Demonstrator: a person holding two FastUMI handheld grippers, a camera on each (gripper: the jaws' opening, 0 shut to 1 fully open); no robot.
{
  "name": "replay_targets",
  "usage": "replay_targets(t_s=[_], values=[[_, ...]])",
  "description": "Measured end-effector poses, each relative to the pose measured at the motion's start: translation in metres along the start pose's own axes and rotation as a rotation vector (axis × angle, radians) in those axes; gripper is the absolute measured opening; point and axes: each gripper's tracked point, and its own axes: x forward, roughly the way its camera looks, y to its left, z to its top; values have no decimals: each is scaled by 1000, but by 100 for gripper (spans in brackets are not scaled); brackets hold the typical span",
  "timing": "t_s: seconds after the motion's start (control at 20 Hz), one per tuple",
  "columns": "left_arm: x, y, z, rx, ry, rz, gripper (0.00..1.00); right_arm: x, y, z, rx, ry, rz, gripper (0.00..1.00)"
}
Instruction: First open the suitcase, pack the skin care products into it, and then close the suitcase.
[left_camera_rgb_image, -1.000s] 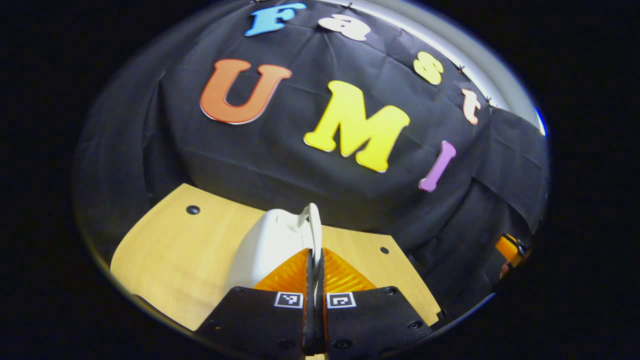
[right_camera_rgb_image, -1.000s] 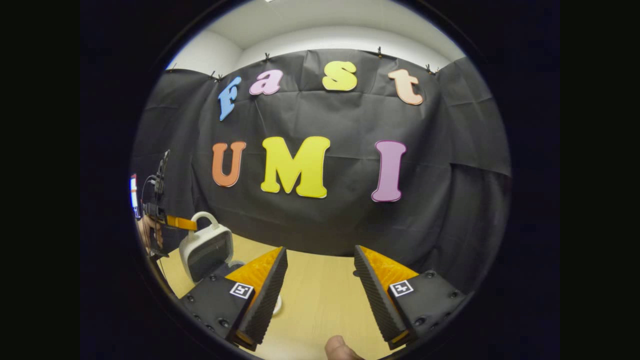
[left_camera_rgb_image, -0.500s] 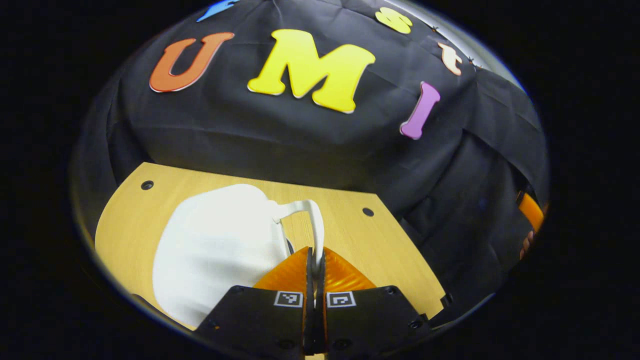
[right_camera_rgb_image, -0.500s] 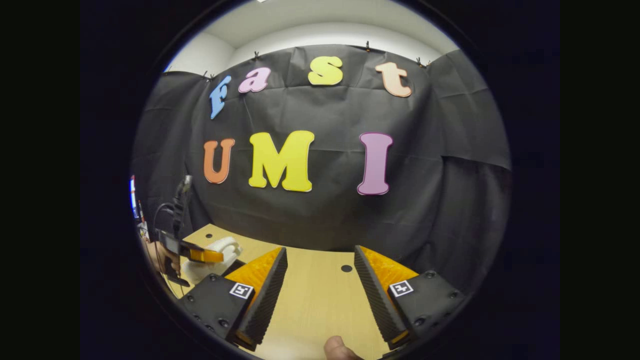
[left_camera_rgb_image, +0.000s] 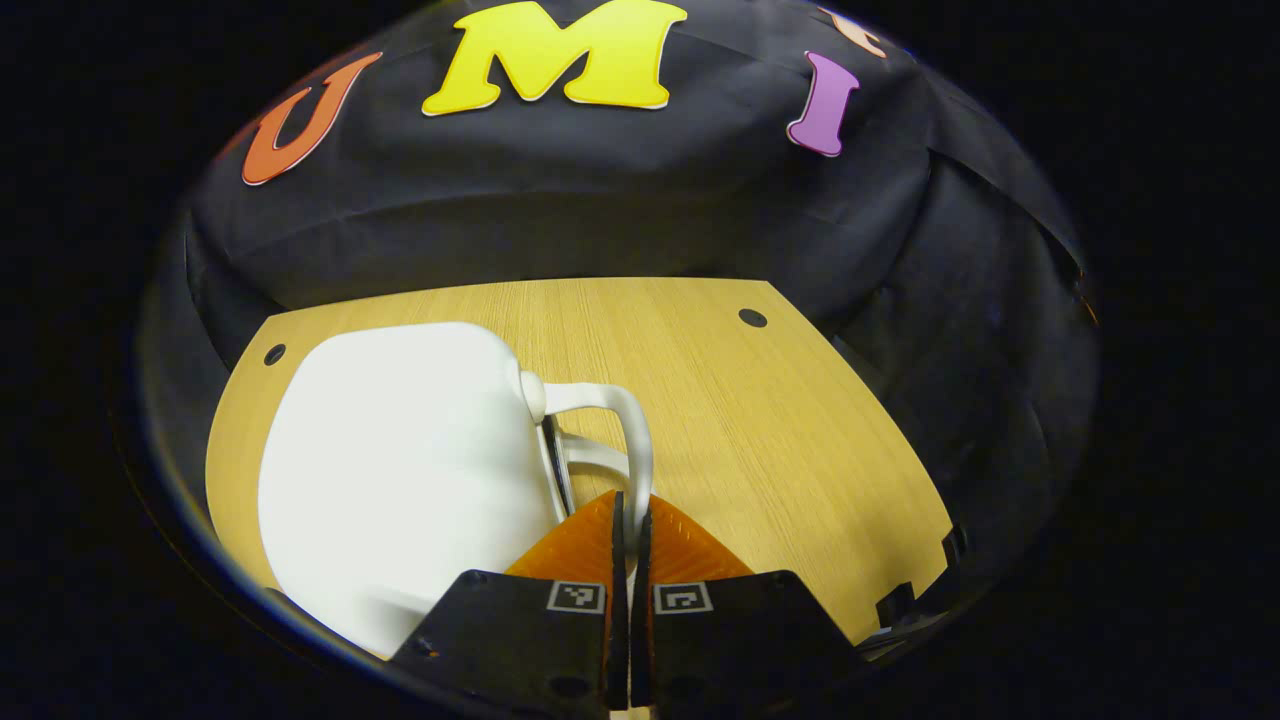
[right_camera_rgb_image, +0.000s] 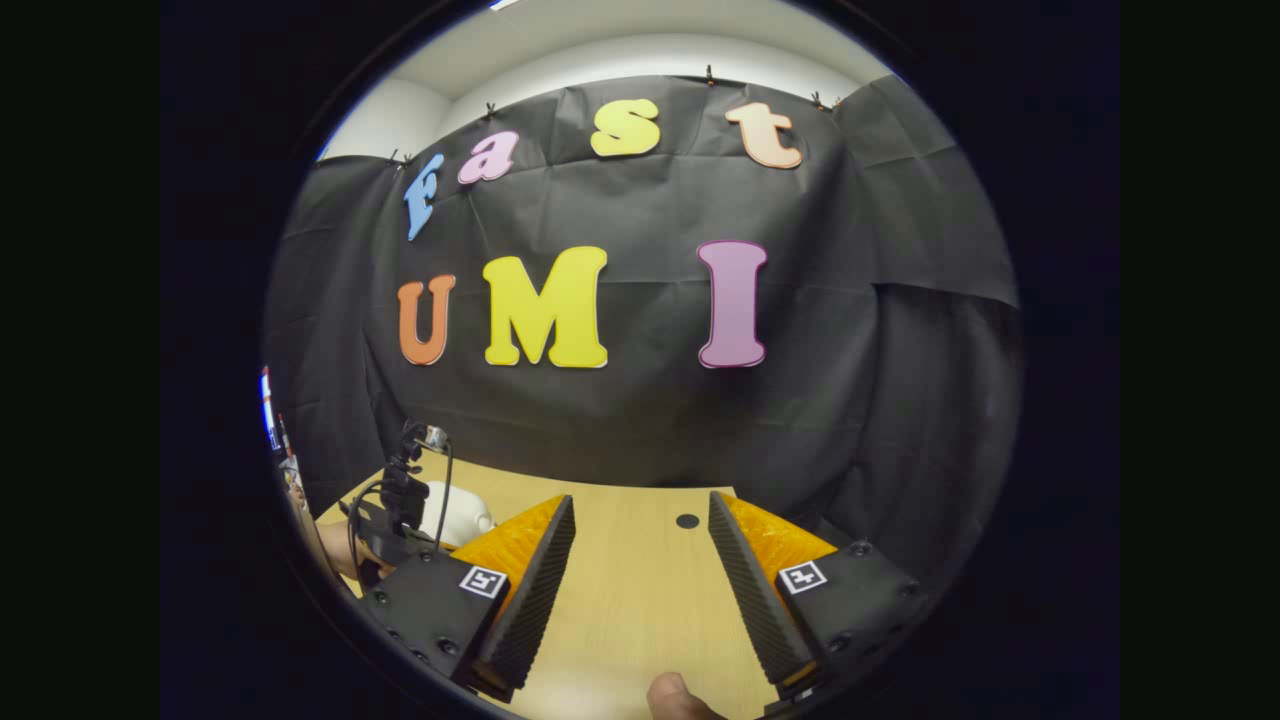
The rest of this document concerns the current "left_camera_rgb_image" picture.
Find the black backdrop cloth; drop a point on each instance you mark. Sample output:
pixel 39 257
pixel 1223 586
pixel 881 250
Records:
pixel 600 200

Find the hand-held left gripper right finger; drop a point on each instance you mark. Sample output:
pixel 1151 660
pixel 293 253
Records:
pixel 740 640

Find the black table grommet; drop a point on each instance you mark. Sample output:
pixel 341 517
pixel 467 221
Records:
pixel 274 354
pixel 752 318

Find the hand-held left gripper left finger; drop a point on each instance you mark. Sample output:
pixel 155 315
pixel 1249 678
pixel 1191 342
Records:
pixel 520 640

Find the white suitcase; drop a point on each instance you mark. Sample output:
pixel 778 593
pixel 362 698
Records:
pixel 400 470

